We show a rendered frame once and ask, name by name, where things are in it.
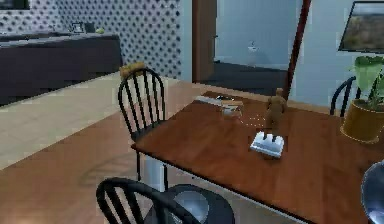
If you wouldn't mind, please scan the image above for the dark kitchen counter cabinet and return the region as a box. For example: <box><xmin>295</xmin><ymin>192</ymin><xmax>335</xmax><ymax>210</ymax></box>
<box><xmin>0</xmin><ymin>31</ymin><xmax>124</xmax><ymax>107</ymax></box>

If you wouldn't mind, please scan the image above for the brown wooden dining table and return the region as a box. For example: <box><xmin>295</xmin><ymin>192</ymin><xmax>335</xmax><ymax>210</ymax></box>
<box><xmin>131</xmin><ymin>90</ymin><xmax>384</xmax><ymax>224</ymax></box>

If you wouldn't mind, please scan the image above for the small clear glass box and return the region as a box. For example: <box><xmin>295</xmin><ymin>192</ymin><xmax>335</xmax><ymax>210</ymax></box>
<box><xmin>221</xmin><ymin>99</ymin><xmax>244</xmax><ymax>118</ymax></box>

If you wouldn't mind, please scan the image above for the black spindle-back chair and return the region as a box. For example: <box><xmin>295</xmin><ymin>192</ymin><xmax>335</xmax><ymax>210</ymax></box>
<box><xmin>329</xmin><ymin>75</ymin><xmax>362</xmax><ymax>118</ymax></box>
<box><xmin>95</xmin><ymin>177</ymin><xmax>236</xmax><ymax>224</ymax></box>
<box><xmin>117</xmin><ymin>67</ymin><xmax>170</xmax><ymax>192</ymax></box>

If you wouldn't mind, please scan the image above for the brown room door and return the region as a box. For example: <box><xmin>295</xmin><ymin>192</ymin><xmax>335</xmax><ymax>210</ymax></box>
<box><xmin>191</xmin><ymin>0</ymin><xmax>218</xmax><ymax>84</ymax></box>

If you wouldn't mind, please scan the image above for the tan lumpy object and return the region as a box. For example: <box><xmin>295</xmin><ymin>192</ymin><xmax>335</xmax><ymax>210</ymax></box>
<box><xmin>119</xmin><ymin>61</ymin><xmax>147</xmax><ymax>80</ymax></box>

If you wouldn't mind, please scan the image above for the brown human figure statue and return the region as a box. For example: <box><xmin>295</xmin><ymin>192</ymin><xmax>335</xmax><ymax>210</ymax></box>
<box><xmin>250</xmin><ymin>87</ymin><xmax>289</xmax><ymax>159</ymax></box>

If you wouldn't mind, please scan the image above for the green house plant yellow pot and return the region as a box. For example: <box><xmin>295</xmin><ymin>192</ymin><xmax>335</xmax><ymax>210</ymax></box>
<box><xmin>339</xmin><ymin>55</ymin><xmax>384</xmax><ymax>145</ymax></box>

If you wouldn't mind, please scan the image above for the framed landscape picture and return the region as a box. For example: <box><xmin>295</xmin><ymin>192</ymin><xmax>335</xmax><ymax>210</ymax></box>
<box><xmin>337</xmin><ymin>0</ymin><xmax>384</xmax><ymax>55</ymax></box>

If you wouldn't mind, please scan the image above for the grey round bowl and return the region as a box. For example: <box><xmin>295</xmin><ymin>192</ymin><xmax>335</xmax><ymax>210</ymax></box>
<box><xmin>360</xmin><ymin>160</ymin><xmax>384</xmax><ymax>224</ymax></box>

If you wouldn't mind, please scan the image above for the dark framed window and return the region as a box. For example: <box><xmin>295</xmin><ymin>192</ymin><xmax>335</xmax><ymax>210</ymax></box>
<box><xmin>0</xmin><ymin>0</ymin><xmax>31</xmax><ymax>11</ymax></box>

